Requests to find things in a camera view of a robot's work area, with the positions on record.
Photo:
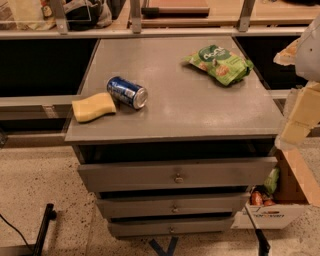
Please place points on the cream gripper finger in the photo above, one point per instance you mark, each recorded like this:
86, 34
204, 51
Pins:
287, 56
304, 116

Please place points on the green rice chip bag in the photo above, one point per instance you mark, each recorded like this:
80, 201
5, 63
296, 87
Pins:
225, 66

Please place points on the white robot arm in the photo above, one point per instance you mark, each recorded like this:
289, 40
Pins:
307, 66

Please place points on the green snack bag in box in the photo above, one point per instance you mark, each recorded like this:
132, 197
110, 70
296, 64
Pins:
270, 183

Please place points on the blue pepsi can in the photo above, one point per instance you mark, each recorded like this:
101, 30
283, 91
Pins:
127, 92

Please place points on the dark bag on shelf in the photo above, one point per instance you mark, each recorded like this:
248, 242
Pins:
87, 14

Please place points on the cardboard box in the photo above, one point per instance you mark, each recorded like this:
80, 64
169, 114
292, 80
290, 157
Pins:
297, 188

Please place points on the top grey drawer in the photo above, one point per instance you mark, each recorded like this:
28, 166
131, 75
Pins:
136, 176

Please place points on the grey drawer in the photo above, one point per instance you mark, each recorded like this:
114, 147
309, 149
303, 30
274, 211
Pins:
136, 176
132, 207
170, 227

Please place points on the orange snack packs in box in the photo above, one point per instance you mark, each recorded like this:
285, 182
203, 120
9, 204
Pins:
261, 199

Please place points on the middle grey drawer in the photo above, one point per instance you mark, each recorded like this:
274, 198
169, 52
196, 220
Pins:
132, 207

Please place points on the grey drawer cabinet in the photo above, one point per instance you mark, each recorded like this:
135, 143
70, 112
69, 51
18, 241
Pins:
188, 115

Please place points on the bottom grey drawer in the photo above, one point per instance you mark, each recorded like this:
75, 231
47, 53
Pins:
170, 227

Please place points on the wooden board on shelf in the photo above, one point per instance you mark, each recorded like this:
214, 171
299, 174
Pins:
158, 7

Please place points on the yellow sponge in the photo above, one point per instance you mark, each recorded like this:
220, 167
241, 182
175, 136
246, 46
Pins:
93, 107

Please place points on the black stand leg left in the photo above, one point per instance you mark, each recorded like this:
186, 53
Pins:
49, 215

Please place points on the black tool handle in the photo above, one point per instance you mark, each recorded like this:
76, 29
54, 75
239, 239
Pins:
263, 244

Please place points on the metal rail frame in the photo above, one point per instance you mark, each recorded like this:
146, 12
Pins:
226, 17

